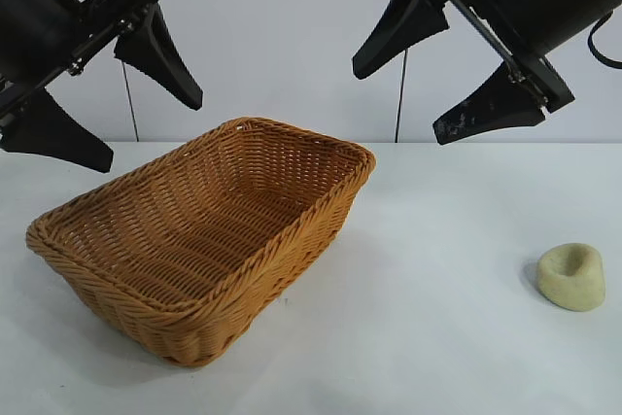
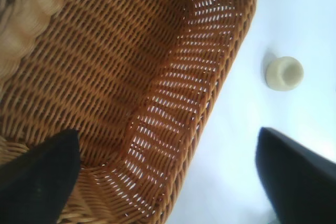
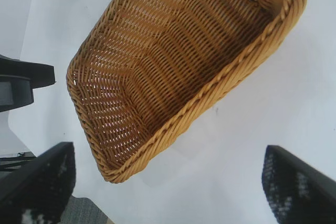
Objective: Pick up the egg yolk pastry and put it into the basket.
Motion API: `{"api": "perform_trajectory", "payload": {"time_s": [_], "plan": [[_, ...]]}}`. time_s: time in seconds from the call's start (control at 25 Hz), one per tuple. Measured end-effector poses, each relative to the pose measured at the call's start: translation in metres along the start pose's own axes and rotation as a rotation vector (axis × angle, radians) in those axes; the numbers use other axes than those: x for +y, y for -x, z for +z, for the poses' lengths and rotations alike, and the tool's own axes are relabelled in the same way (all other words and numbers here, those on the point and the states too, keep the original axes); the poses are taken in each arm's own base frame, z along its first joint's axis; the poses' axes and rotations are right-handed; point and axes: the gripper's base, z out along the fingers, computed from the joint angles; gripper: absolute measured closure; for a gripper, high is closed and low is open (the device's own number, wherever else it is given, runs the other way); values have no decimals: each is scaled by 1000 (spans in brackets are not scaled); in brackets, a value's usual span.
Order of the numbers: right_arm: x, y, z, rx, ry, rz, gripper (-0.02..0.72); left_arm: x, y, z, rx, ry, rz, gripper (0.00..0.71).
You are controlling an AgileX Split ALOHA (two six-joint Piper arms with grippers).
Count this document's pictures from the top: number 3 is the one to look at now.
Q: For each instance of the right gripper scuffed right finger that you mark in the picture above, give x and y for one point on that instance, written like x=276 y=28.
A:
x=302 y=192

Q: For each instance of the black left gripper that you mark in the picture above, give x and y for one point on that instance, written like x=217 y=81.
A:
x=18 y=77

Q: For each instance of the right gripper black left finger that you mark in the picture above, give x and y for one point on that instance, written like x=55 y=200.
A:
x=34 y=190

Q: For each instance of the tan woven wicker basket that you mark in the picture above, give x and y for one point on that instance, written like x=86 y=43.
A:
x=170 y=72

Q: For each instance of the black metal frame bar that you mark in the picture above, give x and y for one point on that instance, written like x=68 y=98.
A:
x=26 y=158

